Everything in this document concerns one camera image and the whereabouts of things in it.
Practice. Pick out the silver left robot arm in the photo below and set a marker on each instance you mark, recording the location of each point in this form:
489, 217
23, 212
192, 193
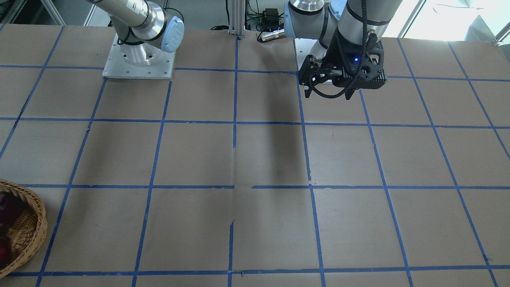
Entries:
321, 19

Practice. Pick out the dark red apple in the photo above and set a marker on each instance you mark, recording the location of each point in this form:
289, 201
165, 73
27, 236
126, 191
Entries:
11, 208

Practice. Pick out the aluminium frame post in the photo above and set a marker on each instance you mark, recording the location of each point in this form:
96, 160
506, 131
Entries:
236, 17

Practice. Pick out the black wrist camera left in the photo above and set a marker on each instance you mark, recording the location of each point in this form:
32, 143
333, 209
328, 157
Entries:
371, 75

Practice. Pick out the woven wicker basket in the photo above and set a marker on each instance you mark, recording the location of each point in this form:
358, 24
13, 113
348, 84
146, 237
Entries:
21, 240

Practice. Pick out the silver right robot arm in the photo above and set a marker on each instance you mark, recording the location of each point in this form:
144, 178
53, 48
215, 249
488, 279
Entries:
141, 21

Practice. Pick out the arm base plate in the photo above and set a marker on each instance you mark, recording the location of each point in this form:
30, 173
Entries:
138, 62
305, 47

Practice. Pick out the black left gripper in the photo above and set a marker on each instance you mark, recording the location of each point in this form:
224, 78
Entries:
334, 60

